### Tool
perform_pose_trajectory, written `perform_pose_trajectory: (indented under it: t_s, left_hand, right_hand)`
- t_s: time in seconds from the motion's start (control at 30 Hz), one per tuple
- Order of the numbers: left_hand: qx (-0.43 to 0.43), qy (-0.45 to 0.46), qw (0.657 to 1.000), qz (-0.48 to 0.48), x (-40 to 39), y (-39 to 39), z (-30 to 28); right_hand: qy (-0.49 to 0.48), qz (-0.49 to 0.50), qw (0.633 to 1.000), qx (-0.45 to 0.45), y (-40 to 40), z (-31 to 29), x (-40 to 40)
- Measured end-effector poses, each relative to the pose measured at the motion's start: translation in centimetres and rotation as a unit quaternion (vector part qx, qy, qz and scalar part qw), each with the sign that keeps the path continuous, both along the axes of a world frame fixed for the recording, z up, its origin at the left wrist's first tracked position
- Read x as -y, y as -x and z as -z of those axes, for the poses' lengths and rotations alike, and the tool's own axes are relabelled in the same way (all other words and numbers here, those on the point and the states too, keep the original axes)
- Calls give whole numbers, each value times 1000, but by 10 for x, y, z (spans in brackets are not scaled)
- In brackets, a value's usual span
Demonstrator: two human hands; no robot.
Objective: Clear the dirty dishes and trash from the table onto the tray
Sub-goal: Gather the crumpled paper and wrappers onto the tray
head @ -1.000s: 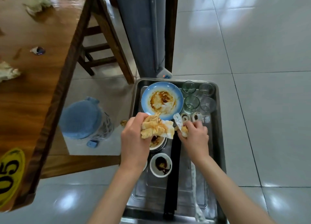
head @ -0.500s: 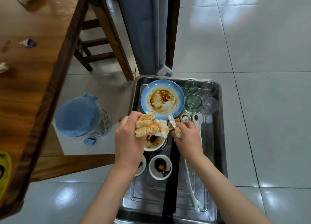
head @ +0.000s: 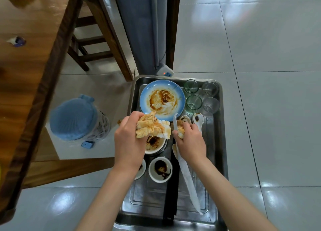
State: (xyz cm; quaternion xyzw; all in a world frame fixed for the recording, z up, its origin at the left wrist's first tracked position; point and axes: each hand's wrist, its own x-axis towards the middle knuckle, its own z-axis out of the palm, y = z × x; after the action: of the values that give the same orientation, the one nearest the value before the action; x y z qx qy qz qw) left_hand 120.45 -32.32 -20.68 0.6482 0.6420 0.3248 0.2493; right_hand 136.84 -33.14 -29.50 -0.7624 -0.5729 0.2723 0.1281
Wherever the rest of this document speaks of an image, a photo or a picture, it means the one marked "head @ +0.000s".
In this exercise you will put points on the person's right hand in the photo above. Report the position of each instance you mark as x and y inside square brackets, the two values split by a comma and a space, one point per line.
[191, 145]

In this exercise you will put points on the person's left hand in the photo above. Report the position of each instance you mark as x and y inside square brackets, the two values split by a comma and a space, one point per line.
[128, 143]

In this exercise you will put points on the person's left fingers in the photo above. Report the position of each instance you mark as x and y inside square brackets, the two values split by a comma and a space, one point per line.
[134, 116]

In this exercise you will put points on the person's right thumb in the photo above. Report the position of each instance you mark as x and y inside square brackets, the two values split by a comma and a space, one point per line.
[176, 134]

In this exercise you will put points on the small stained tissue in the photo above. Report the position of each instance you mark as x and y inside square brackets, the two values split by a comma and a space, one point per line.
[180, 126]

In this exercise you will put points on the large stained tissue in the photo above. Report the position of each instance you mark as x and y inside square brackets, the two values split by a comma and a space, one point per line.
[153, 128]

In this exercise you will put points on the white paper chopstick sleeve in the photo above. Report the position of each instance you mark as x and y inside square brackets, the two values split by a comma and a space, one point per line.
[190, 185]

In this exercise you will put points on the person's right forearm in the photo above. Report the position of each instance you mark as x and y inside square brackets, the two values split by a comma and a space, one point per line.
[225, 200]

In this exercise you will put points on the person's left forearm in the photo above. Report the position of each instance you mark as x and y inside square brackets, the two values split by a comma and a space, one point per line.
[112, 200]

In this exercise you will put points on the white ceramic spoon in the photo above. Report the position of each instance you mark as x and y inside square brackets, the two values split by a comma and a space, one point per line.
[175, 150]
[185, 118]
[198, 119]

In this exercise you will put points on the white bowl with sauce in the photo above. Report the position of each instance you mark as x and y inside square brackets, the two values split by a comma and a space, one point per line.
[140, 169]
[156, 144]
[160, 169]

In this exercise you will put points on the blue plate with sauce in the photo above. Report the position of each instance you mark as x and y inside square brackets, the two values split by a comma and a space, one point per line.
[160, 97]

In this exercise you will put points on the green tinted drinking glass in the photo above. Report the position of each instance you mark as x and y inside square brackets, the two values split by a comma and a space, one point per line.
[191, 86]
[193, 104]

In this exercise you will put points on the stainless steel tray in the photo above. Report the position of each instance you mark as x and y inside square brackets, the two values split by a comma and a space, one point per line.
[213, 153]

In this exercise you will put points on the clear drinking glass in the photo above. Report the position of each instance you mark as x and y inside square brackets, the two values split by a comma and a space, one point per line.
[210, 88]
[211, 106]

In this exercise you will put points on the white power strip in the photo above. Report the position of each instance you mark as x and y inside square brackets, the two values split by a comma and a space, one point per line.
[165, 70]

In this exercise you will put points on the trash bin with blue bag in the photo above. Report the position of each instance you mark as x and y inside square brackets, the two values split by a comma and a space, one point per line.
[75, 120]

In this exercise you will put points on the black chopstick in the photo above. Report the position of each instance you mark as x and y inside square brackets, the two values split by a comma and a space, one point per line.
[166, 200]

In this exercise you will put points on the wooden bench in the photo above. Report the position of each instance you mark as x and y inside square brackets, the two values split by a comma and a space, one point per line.
[70, 170]

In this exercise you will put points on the wooden chair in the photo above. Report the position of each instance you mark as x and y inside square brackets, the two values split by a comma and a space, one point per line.
[100, 37]

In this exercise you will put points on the grey fabric curtain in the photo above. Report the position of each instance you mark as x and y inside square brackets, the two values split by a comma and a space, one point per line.
[140, 25]

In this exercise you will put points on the wooden table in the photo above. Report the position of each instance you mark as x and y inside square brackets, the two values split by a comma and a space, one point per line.
[22, 87]

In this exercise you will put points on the small purple white wrapper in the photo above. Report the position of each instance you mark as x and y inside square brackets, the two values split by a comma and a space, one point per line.
[17, 41]

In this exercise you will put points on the dark wooden post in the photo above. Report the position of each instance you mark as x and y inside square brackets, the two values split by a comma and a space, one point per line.
[173, 25]

